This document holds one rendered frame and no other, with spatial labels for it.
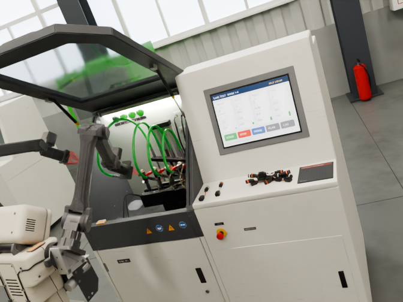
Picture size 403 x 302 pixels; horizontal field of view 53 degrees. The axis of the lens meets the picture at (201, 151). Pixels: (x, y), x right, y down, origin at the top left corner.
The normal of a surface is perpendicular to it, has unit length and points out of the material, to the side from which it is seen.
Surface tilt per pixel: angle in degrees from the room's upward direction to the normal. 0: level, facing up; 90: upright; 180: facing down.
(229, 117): 76
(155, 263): 90
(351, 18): 90
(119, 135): 90
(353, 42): 90
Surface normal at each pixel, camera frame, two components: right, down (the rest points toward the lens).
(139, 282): -0.26, 0.42
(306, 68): -0.33, 0.19
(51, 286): 0.86, -0.14
